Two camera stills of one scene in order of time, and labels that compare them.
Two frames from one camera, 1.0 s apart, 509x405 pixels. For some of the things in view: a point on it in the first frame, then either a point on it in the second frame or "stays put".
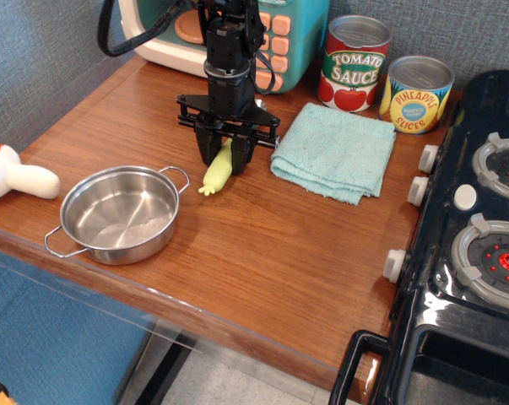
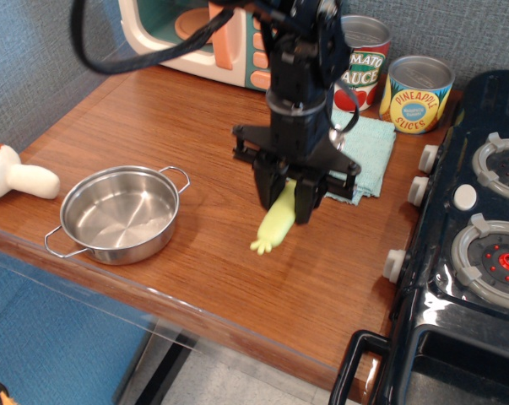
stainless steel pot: (118, 214) stays put
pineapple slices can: (417, 94) stays put
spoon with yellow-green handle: (221, 165) -> (278, 222)
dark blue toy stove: (457, 334) stays put
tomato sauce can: (356, 51) stays put
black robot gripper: (231, 103) -> (297, 136)
